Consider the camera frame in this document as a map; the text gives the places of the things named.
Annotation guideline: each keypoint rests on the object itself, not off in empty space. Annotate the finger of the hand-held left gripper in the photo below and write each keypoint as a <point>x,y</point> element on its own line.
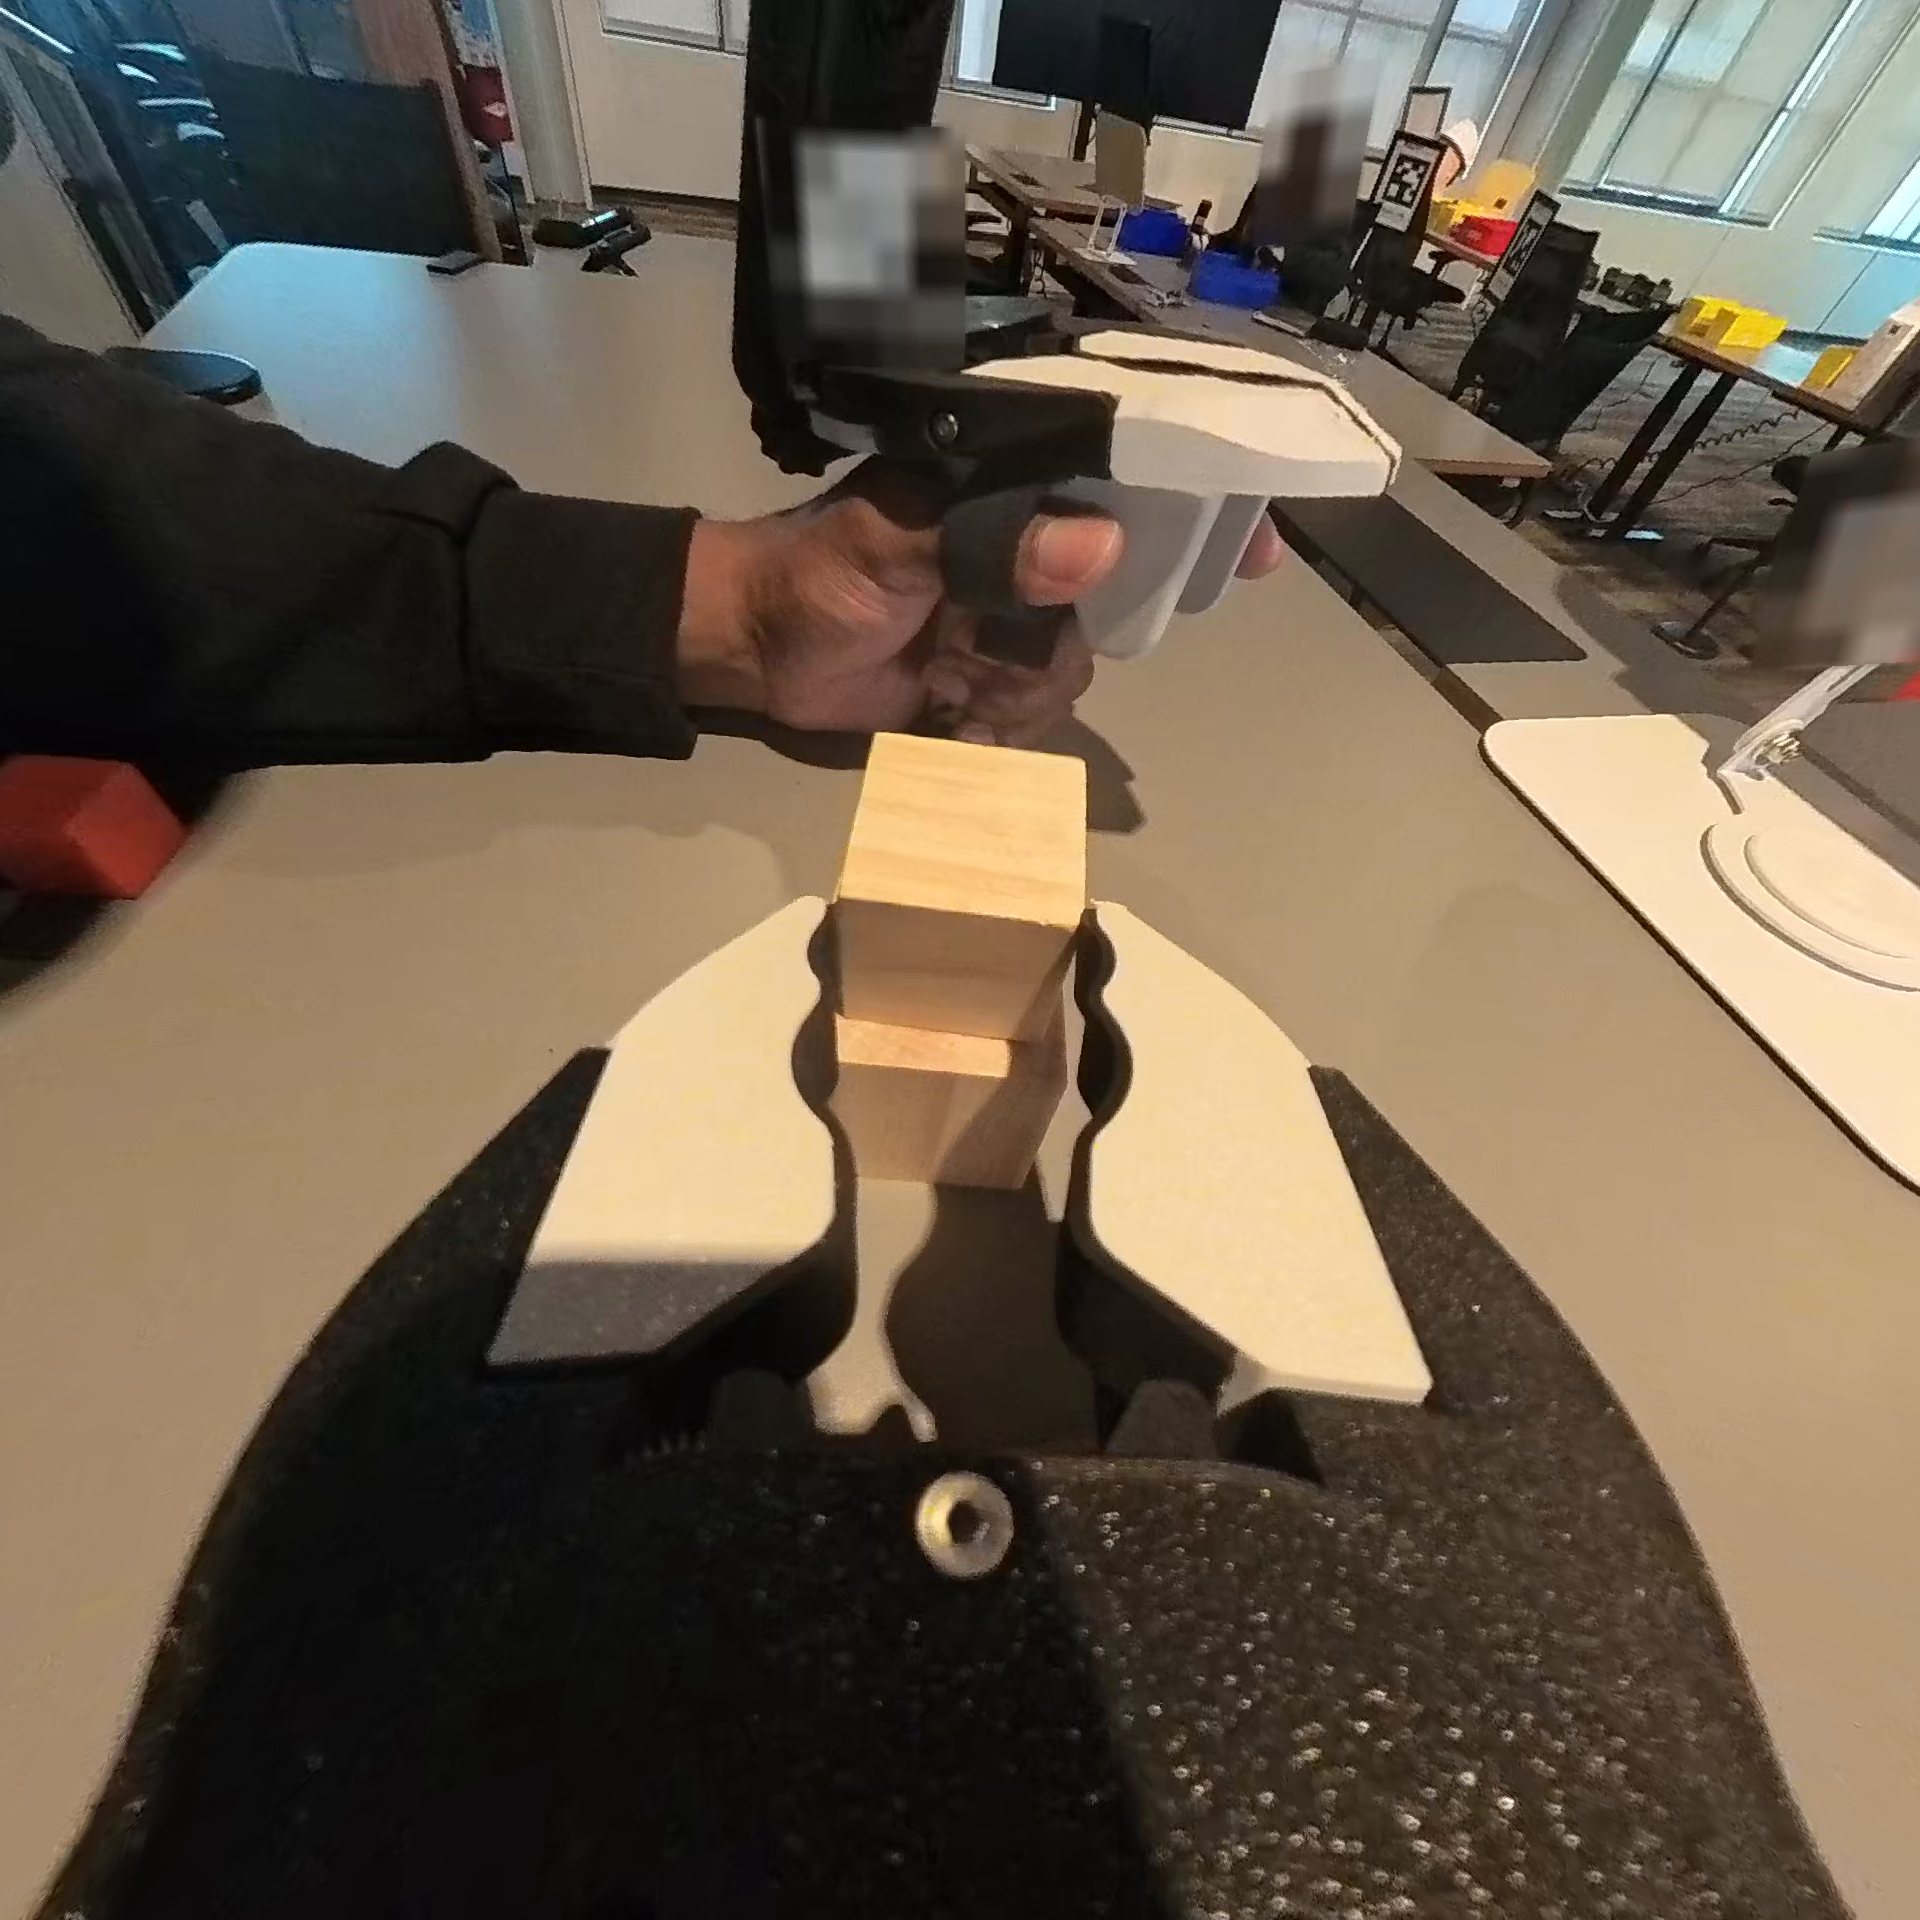
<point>1261,443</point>
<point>1200,356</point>

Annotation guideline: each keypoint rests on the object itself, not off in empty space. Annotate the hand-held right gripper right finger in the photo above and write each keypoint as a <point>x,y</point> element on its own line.
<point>1245,1200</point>

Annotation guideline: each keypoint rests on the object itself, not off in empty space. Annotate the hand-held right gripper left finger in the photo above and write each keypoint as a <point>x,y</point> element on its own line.
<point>675,1184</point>

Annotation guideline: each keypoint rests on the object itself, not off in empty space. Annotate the large wooden cube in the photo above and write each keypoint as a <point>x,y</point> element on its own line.
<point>945,1110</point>

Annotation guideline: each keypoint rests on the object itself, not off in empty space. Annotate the medium wooden cube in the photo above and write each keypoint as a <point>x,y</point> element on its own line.
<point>961,884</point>

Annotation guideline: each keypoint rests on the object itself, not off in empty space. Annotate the red cube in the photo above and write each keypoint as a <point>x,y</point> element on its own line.
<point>83,824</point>

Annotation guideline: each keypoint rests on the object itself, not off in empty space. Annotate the person's left hand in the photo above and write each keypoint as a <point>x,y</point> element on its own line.
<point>810,614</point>

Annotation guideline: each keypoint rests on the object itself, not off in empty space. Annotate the blue storage bin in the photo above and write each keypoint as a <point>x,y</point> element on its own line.
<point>1153,230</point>
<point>1235,279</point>

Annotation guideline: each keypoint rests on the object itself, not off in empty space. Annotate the black table panel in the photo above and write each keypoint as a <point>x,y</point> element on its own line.
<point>1425,578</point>

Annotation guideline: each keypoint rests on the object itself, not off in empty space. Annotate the square tag sign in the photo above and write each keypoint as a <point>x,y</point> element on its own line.
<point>1527,240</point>
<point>1407,180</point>

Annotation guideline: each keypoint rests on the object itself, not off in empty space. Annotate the black office chair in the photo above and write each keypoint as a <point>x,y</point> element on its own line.
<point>1560,344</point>

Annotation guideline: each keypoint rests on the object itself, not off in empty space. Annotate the small yellow bin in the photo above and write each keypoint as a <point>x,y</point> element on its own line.
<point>1724,320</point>
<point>1830,368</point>

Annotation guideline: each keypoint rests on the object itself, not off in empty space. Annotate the white document stand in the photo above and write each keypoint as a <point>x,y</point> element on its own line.
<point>1651,841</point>

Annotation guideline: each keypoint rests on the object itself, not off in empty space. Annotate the black round disc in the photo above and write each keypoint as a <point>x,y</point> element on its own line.
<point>202,373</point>

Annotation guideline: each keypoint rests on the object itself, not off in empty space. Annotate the black wall screen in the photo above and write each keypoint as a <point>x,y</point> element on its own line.
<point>1184,53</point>

